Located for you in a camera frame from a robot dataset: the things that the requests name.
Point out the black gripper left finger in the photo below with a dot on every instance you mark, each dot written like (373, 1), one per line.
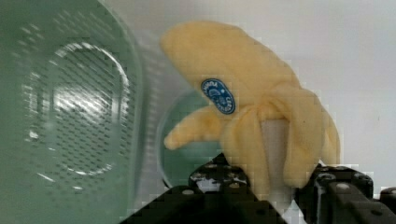
(215, 174)

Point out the green perforated colander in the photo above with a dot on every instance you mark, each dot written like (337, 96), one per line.
(71, 105)

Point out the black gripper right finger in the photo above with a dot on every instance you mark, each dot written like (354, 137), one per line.
(337, 195)

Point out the plush peeled banana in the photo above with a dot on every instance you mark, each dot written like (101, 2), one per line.
(246, 84)

